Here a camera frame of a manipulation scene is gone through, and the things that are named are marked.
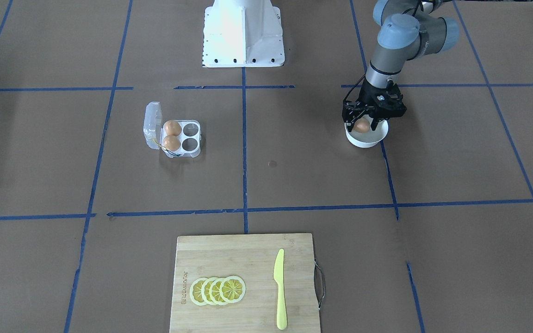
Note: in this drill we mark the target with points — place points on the white round bowl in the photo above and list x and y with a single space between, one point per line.
368 138

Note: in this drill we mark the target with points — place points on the bamboo cutting board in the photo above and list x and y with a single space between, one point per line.
251 257

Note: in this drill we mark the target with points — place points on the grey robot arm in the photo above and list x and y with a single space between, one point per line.
407 31

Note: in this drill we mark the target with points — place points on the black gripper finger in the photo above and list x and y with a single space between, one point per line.
374 123
350 118

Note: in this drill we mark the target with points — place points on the clear plastic egg box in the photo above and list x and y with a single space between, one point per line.
190 138

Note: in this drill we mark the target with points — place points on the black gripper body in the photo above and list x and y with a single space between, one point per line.
351 112

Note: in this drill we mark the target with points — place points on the brown egg from bowl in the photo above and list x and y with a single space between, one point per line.
362 125

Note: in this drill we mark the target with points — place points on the brown egg front tray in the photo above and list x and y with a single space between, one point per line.
171 143

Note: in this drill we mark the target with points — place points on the brown egg tray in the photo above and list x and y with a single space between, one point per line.
171 143
172 128

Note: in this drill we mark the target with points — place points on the yellow plastic knife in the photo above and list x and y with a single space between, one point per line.
278 277

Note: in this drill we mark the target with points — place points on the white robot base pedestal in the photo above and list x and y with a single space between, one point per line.
243 34

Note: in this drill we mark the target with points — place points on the lemon slice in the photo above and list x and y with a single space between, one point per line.
215 292
206 291
197 292
232 289

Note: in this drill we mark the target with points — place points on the brown egg rear tray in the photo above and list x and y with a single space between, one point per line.
172 128

